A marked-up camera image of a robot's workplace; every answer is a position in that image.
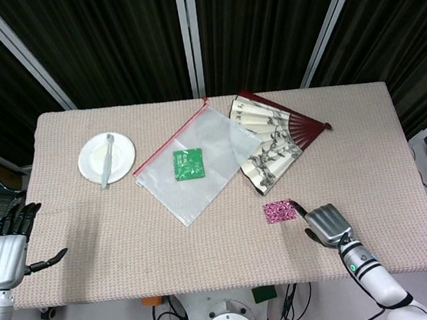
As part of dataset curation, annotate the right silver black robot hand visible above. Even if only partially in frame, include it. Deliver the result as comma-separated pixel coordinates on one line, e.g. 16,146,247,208
290,193,356,252

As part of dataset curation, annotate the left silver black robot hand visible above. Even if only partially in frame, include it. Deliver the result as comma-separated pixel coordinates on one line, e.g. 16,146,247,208
0,199,73,292

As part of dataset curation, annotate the pink glitter square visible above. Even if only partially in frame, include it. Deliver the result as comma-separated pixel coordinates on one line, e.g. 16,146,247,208
261,197,298,226

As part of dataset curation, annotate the black caster wheel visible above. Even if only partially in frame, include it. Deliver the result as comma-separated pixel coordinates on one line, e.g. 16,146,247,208
39,305,59,320

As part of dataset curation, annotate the green block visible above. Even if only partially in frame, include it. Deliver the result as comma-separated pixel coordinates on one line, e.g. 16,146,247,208
251,285,279,305

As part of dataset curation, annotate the ink painting folding fan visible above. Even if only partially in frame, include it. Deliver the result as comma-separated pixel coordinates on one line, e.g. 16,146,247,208
227,79,340,200

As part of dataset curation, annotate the clear pouch with red zipper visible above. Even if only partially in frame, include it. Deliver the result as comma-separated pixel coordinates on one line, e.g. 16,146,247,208
125,91,271,233

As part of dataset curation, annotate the white paper plate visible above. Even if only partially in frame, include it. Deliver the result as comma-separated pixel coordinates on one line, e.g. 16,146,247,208
74,129,140,188

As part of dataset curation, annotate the pale grey toothbrush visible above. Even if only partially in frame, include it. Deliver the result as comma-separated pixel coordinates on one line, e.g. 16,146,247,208
94,132,120,190

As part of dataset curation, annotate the green tea sachet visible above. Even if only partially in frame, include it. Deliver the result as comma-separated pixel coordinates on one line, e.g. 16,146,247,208
172,147,207,182

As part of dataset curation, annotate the orange block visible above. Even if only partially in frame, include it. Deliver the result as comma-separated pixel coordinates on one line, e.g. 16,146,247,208
140,295,165,308

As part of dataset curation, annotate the beige waffle tablecloth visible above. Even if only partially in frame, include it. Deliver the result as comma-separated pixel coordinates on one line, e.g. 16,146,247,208
0,68,427,318

